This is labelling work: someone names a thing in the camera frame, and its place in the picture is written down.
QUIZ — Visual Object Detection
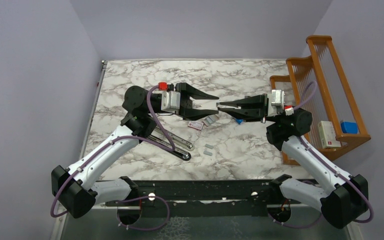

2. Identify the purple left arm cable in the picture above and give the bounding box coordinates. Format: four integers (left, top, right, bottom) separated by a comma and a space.
50, 85, 176, 232

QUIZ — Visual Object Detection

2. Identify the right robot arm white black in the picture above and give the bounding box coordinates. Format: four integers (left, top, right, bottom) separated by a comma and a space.
216, 89, 374, 229

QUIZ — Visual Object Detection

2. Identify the wooden orange rack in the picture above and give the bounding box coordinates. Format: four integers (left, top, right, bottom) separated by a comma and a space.
269, 35, 371, 161

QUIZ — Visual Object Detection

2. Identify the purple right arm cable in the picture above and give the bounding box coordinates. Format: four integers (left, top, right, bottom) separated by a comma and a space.
267, 80, 375, 230

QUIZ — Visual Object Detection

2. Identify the staple tray with staples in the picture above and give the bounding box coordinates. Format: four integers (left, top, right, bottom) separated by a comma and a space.
202, 114, 219, 127

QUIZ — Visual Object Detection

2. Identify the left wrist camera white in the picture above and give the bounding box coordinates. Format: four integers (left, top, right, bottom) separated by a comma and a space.
158, 82, 181, 114

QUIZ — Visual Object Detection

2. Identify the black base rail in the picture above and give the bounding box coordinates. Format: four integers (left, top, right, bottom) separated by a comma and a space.
101, 179, 294, 218

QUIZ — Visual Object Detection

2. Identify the long black silver stapler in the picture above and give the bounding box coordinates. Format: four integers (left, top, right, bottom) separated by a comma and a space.
139, 126, 195, 161

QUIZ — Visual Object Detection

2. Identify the blue grey small cylinder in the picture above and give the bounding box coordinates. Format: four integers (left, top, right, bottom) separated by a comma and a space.
235, 119, 244, 125

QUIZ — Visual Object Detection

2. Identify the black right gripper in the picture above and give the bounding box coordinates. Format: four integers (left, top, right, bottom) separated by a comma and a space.
218, 93, 281, 124

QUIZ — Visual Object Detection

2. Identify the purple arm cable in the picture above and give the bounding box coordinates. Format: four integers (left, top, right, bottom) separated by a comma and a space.
50, 85, 176, 232
267, 80, 375, 230

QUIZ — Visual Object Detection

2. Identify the red white staple box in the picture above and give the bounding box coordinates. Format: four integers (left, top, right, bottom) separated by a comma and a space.
187, 121, 204, 131

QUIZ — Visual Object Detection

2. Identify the blue small box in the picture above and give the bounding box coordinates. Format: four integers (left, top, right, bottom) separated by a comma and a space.
340, 121, 359, 134

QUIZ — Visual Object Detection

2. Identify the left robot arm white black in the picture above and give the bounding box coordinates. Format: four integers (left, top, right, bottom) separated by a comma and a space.
50, 82, 217, 218

